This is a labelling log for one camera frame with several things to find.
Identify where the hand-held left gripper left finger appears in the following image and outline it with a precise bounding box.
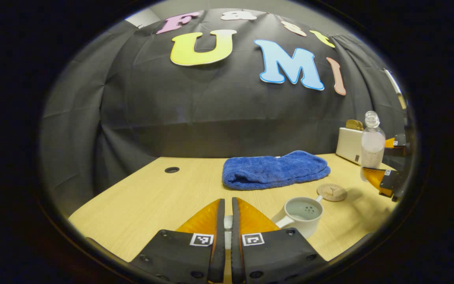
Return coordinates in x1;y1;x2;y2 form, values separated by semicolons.
130;198;226;284

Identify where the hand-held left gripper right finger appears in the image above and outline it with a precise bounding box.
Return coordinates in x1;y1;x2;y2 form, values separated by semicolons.
231;197;328;284

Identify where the clear plastic water bottle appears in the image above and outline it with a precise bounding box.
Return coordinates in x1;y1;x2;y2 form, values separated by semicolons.
360;111;386;182

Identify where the round wooden coaster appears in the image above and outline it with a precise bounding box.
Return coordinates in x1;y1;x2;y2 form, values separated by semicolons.
316;183;348;202

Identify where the white ceramic teacup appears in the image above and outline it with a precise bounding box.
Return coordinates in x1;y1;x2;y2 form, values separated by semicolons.
271;196;324;239

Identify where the white toaster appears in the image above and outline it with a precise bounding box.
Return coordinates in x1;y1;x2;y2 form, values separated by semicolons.
336;127;365;165

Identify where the blue towel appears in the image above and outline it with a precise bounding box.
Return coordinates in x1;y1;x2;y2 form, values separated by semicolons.
222;150;331;191

